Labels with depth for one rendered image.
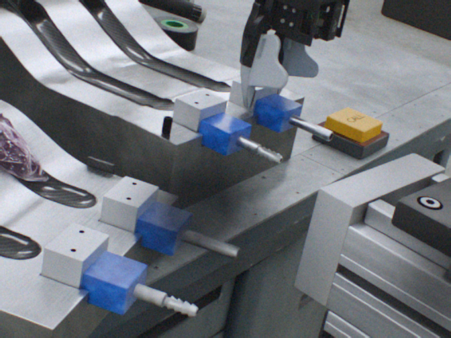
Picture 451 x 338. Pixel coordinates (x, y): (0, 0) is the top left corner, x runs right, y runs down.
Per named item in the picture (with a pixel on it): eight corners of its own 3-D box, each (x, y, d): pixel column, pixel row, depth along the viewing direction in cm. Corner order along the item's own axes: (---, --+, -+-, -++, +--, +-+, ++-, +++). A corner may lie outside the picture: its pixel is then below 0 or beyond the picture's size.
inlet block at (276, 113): (335, 152, 105) (347, 110, 103) (314, 162, 102) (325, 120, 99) (247, 112, 112) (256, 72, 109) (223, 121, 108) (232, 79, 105)
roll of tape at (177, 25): (188, 37, 154) (191, 18, 153) (200, 53, 147) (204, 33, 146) (143, 33, 151) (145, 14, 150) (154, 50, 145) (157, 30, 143)
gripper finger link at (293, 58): (306, 111, 107) (314, 43, 101) (266, 94, 110) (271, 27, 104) (320, 100, 109) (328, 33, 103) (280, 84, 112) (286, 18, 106)
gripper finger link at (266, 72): (267, 122, 100) (294, 43, 98) (225, 102, 103) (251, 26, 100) (280, 122, 102) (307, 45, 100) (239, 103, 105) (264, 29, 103)
